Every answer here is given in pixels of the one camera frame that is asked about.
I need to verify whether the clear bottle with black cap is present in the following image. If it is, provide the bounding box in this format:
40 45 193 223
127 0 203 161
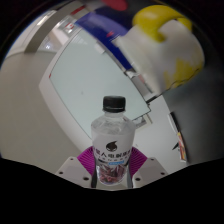
90 95 137 185

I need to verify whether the white and yellow mug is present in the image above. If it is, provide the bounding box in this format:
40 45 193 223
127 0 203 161
116 4 205 94

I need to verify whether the black and red power tool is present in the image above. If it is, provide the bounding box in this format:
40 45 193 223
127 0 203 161
101 0 130 11

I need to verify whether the large whiteboard on stand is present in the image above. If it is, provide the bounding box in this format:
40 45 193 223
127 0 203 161
49 29 153 140

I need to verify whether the blue and white cardboard box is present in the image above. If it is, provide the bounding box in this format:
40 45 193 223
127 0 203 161
74 4 161 101

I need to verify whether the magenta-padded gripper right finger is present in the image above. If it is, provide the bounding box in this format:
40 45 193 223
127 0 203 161
125 146 169 185

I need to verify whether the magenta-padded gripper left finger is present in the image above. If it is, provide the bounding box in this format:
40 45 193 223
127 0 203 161
54 145 98 185

